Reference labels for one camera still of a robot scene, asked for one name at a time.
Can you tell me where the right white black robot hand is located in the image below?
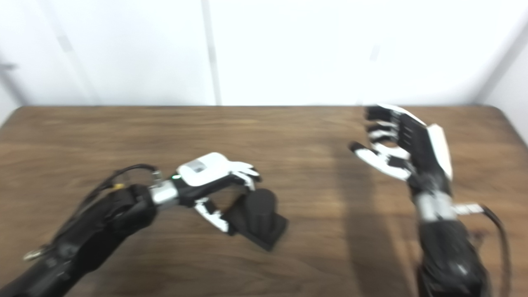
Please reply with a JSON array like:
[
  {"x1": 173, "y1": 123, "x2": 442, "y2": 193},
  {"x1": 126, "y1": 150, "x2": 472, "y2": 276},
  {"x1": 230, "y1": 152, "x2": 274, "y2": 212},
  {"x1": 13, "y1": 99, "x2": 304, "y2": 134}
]
[{"x1": 349, "y1": 104, "x2": 453, "y2": 197}]

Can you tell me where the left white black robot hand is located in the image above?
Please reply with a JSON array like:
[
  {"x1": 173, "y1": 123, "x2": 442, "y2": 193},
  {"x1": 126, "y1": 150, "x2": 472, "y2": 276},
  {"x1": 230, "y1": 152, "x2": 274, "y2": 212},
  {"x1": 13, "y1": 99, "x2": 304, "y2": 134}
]
[{"x1": 175, "y1": 152, "x2": 262, "y2": 233}]

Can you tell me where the black peg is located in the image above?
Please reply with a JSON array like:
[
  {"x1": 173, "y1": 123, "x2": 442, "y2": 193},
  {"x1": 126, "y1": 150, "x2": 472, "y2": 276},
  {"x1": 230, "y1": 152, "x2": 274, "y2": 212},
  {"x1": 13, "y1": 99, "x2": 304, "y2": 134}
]
[{"x1": 223, "y1": 189, "x2": 288, "y2": 251}]

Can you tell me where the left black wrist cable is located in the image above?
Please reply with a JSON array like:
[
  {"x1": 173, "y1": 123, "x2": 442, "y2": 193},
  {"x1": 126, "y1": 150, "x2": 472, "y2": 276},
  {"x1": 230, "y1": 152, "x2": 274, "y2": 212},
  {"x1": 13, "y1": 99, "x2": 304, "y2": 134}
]
[{"x1": 62, "y1": 164, "x2": 162, "y2": 231}]

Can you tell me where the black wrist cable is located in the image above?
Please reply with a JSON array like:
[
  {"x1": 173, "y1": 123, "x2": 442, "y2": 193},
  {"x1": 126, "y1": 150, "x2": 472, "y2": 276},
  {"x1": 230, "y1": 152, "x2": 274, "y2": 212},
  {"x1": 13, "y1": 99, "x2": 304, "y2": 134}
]
[
  {"x1": 62, "y1": 164, "x2": 162, "y2": 231},
  {"x1": 454, "y1": 202, "x2": 512, "y2": 297}
]

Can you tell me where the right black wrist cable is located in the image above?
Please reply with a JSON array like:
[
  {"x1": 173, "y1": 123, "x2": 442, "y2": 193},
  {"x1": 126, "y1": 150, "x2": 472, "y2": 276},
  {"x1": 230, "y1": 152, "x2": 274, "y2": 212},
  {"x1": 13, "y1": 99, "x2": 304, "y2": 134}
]
[{"x1": 454, "y1": 202, "x2": 512, "y2": 297}]

